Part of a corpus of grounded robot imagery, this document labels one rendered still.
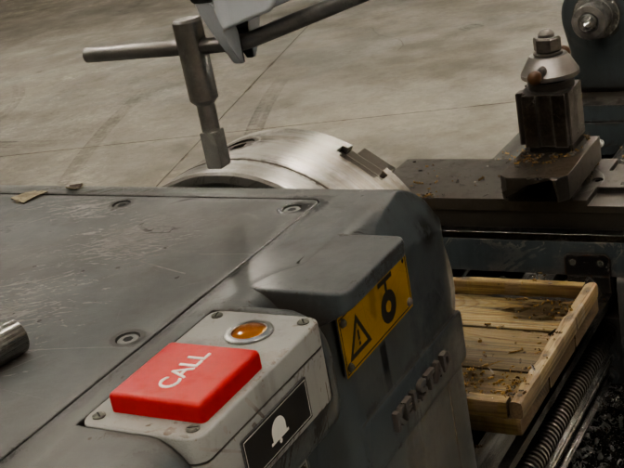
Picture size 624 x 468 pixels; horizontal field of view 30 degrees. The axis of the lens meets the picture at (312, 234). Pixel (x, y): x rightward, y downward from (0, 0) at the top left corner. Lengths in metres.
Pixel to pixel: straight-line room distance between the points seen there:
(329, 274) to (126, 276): 0.15
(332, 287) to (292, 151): 0.37
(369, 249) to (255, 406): 0.18
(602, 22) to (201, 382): 1.56
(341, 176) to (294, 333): 0.41
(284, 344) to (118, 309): 0.14
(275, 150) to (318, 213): 0.24
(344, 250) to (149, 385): 0.20
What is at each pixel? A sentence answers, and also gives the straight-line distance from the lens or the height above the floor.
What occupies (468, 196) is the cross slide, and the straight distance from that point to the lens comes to 1.65.
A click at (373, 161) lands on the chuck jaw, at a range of 1.14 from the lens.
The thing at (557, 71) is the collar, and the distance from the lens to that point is 1.60.
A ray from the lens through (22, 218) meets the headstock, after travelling 0.98.
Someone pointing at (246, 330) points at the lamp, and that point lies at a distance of 0.67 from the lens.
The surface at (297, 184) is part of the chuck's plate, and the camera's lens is 1.02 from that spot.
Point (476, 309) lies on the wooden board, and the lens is 1.51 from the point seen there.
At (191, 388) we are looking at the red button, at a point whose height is 1.27.
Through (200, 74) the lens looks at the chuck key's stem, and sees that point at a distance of 0.87.
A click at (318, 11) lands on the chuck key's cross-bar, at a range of 0.81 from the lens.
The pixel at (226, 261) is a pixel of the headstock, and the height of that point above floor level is 1.25.
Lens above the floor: 1.54
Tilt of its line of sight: 21 degrees down
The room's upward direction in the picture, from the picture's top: 10 degrees counter-clockwise
